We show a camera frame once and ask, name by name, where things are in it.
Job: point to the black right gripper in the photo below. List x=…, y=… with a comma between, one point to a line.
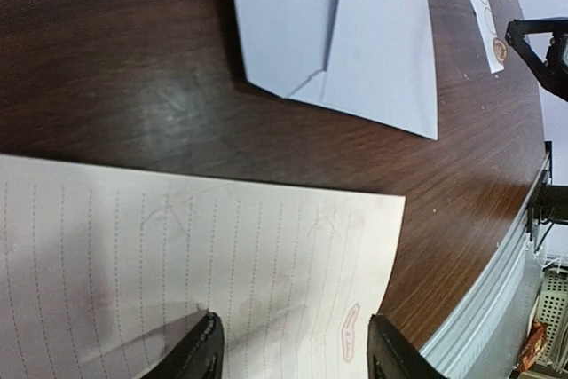
x=551, y=73

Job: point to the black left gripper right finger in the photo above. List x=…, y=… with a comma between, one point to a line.
x=391, y=356

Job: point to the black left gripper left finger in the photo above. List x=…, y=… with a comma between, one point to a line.
x=199, y=355

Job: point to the grey envelope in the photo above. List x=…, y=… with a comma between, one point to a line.
x=370, y=58

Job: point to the white seal sticker strip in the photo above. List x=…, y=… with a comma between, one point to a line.
x=496, y=50

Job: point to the folded beige paper sheet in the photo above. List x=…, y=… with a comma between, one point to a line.
x=105, y=270

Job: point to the orange snack packet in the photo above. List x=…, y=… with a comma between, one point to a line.
x=532, y=346

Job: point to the aluminium front table rail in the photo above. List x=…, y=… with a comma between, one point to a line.
x=482, y=335

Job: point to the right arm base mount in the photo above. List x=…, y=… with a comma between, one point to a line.
x=547, y=206

